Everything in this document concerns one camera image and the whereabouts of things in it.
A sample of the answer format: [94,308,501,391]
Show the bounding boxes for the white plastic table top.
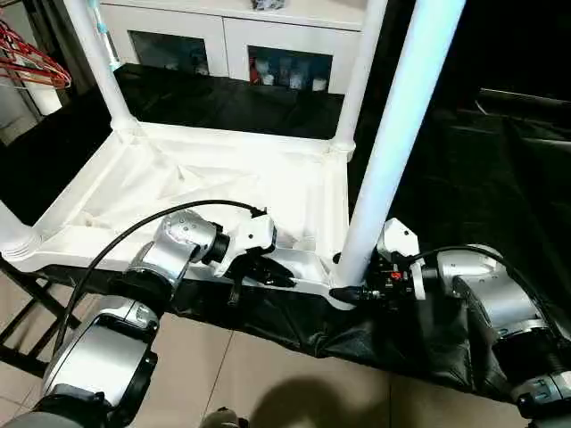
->
[0,122,371,311]

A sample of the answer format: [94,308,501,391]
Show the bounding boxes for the white plastic table leg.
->
[62,0,137,137]
[332,0,389,155]
[341,0,468,289]
[0,195,44,268]

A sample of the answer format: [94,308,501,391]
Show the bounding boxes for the black glossy mat cloth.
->
[0,62,571,407]

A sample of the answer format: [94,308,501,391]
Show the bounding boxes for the black monitor bar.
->
[476,87,571,108]

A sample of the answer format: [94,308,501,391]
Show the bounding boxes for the white glass door cabinet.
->
[91,0,376,95]

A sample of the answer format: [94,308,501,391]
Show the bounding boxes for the white plastic container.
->
[26,84,63,115]

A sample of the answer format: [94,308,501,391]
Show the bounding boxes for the blue white patterned panel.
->
[88,0,121,70]

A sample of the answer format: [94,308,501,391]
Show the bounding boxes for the grey curtain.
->
[26,0,95,97]

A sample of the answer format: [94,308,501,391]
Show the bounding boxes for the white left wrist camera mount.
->
[213,207,277,277]

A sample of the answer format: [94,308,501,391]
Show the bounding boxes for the black folding table frame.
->
[0,258,81,380]

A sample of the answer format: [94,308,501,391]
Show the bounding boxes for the red wire hangers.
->
[0,20,72,90]

